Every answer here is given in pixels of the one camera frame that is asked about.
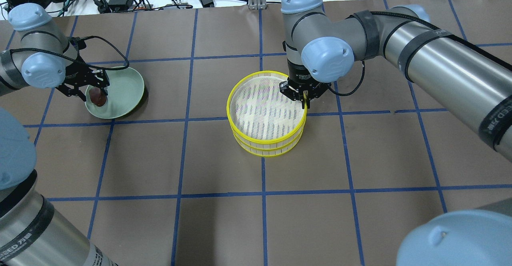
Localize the light green round plate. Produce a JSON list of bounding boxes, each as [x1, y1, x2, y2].
[[84, 67, 146, 120]]

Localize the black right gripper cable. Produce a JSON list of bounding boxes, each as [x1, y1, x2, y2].
[[329, 60, 366, 97]]

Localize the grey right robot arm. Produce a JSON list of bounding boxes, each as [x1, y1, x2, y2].
[[280, 0, 512, 266]]

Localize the dark red bun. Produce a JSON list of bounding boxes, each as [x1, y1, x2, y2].
[[88, 87, 108, 107]]

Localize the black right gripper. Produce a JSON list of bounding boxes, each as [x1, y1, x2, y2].
[[279, 60, 330, 110]]

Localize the yellow rimmed steamer layer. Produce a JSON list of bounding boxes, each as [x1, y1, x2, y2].
[[226, 70, 307, 144], [229, 120, 306, 157]]

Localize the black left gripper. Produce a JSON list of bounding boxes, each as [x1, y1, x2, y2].
[[56, 64, 110, 98]]

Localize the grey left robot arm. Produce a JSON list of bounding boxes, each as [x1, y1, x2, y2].
[[0, 2, 110, 101]]

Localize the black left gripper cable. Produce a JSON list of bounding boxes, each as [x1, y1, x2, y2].
[[8, 36, 130, 71]]

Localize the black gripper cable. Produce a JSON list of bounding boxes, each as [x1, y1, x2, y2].
[[8, 36, 130, 71], [329, 60, 366, 97]]

